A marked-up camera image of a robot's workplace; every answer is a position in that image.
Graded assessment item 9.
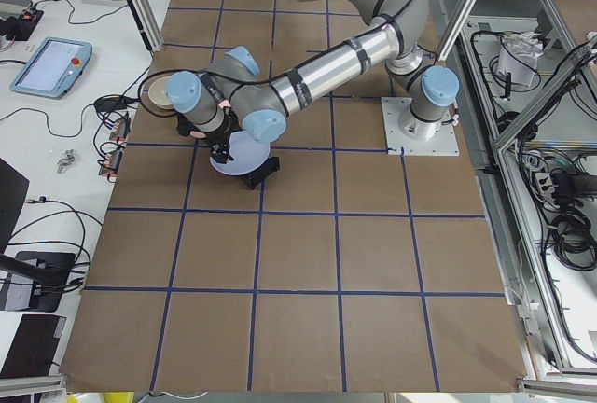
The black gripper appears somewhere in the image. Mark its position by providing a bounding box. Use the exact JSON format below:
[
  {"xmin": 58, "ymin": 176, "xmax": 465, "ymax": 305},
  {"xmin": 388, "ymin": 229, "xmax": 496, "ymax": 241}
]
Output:
[{"xmin": 176, "ymin": 111, "xmax": 239, "ymax": 163}]

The blue plate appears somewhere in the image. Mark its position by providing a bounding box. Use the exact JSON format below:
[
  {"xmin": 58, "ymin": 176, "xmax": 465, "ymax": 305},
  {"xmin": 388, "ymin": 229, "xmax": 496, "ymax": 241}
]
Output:
[{"xmin": 210, "ymin": 131, "xmax": 271, "ymax": 176}]

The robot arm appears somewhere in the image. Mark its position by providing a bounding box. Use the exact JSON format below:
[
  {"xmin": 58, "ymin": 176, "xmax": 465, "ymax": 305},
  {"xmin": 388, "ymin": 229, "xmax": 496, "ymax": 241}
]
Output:
[{"xmin": 164, "ymin": 0, "xmax": 459, "ymax": 175}]

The black dish rack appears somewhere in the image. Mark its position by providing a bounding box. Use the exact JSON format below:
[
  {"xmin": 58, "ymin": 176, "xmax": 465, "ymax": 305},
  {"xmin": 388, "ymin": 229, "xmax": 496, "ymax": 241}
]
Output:
[{"xmin": 243, "ymin": 157, "xmax": 280, "ymax": 189}]

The cream round bowl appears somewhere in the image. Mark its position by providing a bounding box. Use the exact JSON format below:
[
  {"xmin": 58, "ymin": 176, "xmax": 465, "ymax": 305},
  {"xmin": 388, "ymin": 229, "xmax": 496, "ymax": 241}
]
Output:
[{"xmin": 148, "ymin": 76, "xmax": 174, "ymax": 110}]

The near teach pendant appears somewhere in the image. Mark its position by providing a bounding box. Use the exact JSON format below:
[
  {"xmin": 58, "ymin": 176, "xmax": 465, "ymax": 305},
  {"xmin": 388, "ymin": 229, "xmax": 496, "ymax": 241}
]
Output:
[{"xmin": 9, "ymin": 37, "xmax": 93, "ymax": 99}]

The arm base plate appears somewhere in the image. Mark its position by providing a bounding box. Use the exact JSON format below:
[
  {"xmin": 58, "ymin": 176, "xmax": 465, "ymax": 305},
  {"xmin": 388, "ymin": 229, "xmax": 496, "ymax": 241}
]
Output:
[{"xmin": 381, "ymin": 97, "xmax": 459, "ymax": 156}]

